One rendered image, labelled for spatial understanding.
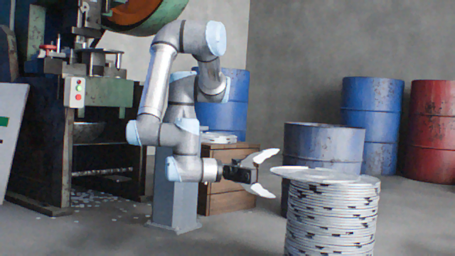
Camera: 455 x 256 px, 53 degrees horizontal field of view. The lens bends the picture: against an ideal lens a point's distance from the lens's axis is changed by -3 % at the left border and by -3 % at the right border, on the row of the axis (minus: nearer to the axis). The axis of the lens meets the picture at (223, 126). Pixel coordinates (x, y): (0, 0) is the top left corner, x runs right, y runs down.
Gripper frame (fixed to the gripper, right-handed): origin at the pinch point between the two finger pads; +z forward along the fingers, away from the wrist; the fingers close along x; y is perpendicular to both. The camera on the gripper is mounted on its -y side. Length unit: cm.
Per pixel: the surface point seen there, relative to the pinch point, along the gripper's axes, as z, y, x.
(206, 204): -5, 82, 29
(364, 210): 23.2, -14.0, 8.2
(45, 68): -82, 77, -31
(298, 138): 36, 73, -7
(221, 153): 1, 85, 4
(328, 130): 47, 63, -12
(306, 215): 7.3, -7.6, 11.6
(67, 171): -71, 81, 15
